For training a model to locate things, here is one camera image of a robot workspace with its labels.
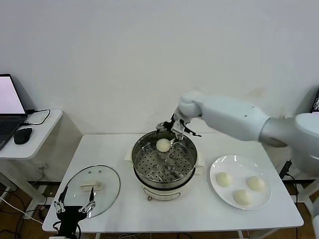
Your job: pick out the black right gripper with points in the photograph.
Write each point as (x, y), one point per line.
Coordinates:
(178, 128)

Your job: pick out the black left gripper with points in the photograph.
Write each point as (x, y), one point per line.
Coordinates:
(69, 216)

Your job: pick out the white steamed baozi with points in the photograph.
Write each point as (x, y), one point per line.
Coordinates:
(242, 197)
(255, 183)
(163, 145)
(224, 179)

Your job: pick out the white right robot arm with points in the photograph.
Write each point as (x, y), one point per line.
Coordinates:
(236, 117)

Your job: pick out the stainless steel steamer basket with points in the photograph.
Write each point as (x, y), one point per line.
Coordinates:
(184, 159)

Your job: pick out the cream electric cooker base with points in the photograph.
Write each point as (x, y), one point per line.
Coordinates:
(162, 193)

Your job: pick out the white side table with mouse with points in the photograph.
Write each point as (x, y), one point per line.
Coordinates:
(37, 147)

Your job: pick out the white round plate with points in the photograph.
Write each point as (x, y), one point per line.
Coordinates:
(236, 166)

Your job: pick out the black computer mouse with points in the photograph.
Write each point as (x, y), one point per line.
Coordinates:
(22, 135)

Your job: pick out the laptop with blank pink screen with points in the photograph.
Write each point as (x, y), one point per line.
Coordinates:
(7, 99)

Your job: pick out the white side table with sticker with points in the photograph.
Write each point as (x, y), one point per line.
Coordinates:
(306, 199)

